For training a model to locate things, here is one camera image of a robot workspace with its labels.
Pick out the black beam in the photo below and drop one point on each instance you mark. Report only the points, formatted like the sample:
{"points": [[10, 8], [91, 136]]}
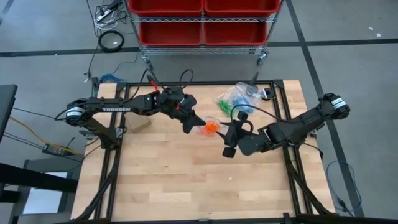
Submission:
{"points": [[31, 179]]}

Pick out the small cardboard box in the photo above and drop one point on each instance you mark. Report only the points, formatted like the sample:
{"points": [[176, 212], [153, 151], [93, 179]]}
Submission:
{"points": [[138, 126]]}

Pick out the black power adapter box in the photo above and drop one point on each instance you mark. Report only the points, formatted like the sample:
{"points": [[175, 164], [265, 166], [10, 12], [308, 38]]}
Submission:
{"points": [[56, 150]]}

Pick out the black aluminium table frame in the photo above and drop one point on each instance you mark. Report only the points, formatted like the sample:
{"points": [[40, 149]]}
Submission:
{"points": [[217, 83]]}

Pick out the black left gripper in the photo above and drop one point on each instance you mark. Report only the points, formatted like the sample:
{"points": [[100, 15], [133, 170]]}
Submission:
{"points": [[172, 107]]}

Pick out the grey metal clamp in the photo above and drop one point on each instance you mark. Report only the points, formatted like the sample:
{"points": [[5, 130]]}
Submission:
{"points": [[87, 133]]}

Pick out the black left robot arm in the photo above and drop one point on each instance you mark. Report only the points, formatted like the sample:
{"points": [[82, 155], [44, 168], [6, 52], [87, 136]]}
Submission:
{"points": [[115, 109]]}

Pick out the white power strip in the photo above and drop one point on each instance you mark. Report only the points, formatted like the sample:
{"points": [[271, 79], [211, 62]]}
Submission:
{"points": [[103, 15]]}

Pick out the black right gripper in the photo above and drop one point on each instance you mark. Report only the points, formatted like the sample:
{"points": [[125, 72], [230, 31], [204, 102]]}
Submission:
{"points": [[236, 137]]}

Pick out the black desk top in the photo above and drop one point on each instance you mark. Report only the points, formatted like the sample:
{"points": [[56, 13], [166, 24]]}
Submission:
{"points": [[6, 109]]}

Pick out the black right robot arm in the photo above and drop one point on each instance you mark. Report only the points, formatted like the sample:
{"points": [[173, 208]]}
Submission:
{"points": [[295, 127]]}

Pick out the cart caster wheel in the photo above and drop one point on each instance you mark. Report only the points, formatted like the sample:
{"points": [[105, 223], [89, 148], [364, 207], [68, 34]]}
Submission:
{"points": [[148, 62], [262, 57]]}

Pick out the grey metal stand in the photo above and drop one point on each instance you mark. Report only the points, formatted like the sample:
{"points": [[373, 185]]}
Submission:
{"points": [[43, 162]]}

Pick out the black device green light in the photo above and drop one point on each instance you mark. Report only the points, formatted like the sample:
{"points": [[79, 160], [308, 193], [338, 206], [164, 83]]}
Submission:
{"points": [[95, 87]]}

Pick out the green rubber band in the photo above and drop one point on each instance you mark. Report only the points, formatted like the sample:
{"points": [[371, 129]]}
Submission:
{"points": [[224, 107]]}

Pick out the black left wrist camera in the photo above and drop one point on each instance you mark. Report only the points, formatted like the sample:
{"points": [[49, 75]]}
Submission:
{"points": [[174, 95]]}

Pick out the red plastic bin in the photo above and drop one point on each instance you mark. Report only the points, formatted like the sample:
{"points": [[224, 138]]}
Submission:
{"points": [[242, 6], [234, 32], [164, 6], [171, 32]]}

